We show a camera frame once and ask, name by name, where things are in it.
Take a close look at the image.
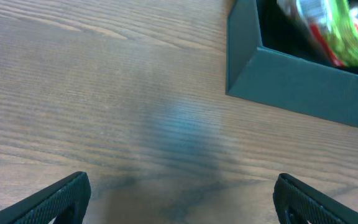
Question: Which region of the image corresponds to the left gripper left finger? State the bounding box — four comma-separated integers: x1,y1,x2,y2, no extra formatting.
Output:
0,171,91,224

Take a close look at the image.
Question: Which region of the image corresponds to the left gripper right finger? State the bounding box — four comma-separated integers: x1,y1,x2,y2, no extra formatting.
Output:
273,173,358,224

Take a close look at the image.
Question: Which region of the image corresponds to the dark green box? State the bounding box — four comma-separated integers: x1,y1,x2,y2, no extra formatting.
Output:
226,0,358,127

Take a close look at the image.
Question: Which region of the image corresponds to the Haribo worms gummy bag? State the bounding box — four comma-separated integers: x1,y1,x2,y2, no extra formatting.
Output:
276,0,358,67

